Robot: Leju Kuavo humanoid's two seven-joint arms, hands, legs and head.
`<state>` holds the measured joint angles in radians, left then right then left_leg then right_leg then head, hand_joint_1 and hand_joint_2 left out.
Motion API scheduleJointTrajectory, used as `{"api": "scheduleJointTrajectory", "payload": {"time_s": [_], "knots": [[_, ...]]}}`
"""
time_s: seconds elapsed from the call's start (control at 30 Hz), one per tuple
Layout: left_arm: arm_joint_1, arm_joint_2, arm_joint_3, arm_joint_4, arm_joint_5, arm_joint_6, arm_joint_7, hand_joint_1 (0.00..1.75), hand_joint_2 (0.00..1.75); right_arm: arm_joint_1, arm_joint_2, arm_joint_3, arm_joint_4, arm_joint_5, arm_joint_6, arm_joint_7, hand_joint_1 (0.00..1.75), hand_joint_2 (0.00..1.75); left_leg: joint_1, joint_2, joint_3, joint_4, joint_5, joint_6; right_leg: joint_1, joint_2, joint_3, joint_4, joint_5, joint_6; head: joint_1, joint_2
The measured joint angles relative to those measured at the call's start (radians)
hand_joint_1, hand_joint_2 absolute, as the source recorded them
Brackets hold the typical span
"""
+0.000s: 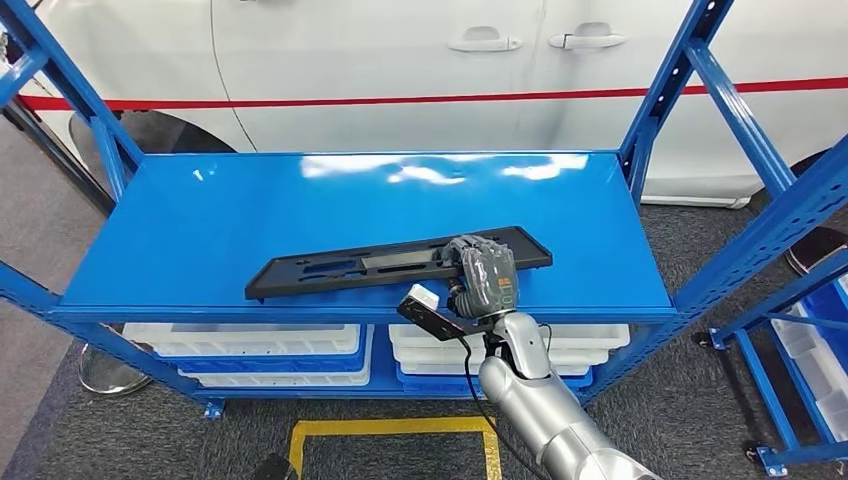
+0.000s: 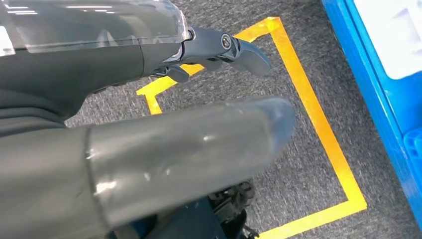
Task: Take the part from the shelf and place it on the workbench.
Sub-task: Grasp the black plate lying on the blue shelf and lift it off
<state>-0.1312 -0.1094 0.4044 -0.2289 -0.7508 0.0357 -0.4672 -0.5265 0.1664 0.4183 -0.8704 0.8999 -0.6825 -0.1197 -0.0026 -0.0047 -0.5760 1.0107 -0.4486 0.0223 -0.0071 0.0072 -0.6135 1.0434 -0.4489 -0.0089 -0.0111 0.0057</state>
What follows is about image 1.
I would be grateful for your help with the chrome stanchion post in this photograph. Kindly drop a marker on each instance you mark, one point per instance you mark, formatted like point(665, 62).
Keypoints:
point(109, 374)
point(60, 159)

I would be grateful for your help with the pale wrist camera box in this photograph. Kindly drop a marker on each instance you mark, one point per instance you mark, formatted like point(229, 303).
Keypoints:
point(422, 297)

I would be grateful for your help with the black plastic plate frame part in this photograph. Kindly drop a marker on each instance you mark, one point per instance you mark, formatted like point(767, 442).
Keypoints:
point(285, 278)

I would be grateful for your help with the white car with red stripe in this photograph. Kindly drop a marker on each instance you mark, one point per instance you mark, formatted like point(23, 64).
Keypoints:
point(397, 60)

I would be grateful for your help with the blue metal shelf rack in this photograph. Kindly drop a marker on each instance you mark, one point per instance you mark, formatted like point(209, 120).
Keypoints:
point(232, 212)

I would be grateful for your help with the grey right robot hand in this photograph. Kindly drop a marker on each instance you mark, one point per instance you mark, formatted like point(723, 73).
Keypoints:
point(487, 278)

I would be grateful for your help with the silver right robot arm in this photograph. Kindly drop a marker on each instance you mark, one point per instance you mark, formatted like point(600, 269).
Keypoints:
point(550, 411)

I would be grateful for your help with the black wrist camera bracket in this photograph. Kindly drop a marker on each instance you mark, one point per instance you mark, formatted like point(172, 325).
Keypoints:
point(437, 323)

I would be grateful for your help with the dark round floor base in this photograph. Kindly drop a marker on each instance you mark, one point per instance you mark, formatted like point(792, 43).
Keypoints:
point(818, 250)

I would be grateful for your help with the blue wheeled shelf rack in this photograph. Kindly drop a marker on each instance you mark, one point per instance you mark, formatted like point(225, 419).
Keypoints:
point(748, 371)

